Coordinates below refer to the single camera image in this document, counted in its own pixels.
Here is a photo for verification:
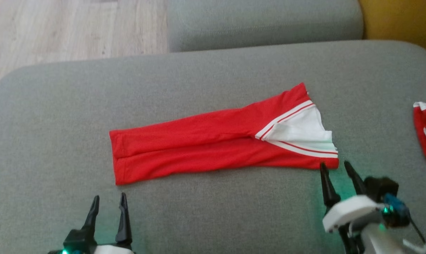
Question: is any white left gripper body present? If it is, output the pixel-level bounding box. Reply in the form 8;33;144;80
47;229;136;254

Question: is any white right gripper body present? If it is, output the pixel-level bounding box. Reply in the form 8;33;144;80
322;195;385;254

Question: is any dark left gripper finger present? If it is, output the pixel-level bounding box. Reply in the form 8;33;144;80
115;192;133;246
82;195;100;236

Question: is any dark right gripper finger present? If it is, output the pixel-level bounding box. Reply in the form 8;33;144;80
319;162;341;209
344;161;367;196

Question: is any red white striped shirt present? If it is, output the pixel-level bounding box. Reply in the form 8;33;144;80
109;82;340;186

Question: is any large grey sofa seat cushion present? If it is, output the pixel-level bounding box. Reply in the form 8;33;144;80
0;40;426;254

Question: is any grey stitched sofa back cushion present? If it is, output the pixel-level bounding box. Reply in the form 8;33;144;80
166;0;364;53

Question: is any blue right cable connector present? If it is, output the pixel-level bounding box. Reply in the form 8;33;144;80
382;193;411;228

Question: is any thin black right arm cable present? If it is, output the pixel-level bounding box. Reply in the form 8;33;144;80
409;218;426;247

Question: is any white cable tie tag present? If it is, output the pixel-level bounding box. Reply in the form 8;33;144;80
402;239;426;253

